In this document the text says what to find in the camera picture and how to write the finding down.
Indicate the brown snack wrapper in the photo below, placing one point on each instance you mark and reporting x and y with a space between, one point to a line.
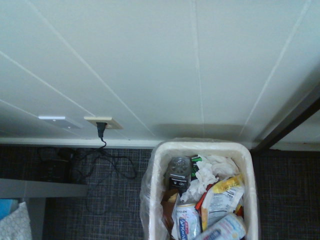
168 205

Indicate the crumpled white tissue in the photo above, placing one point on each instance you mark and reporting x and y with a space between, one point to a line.
207 175

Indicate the silver drink can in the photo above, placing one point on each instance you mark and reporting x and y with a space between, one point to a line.
225 226

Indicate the yellow white chip bag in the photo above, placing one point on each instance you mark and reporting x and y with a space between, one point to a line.
222 197

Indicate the beige wall outlet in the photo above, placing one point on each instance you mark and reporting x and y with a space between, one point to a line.
111 123

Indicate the white can Japanese print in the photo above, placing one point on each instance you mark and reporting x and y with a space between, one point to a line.
187 221

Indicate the wooden table black frame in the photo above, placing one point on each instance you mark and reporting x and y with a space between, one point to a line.
287 120

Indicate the blue cushion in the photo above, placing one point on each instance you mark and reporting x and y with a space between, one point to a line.
6 207

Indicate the green white wrapper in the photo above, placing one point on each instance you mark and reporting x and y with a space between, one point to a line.
198 162

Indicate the white trash bin with liner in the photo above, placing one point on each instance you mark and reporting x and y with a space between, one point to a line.
145 200

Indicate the grey table edge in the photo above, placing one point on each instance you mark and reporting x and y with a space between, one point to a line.
37 188

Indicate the black power adapter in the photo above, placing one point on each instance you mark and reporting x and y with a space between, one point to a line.
53 167

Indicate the white plastic trash bin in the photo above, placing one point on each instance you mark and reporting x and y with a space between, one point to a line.
246 175

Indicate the white blank wall plate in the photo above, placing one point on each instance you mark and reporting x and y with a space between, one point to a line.
61 121

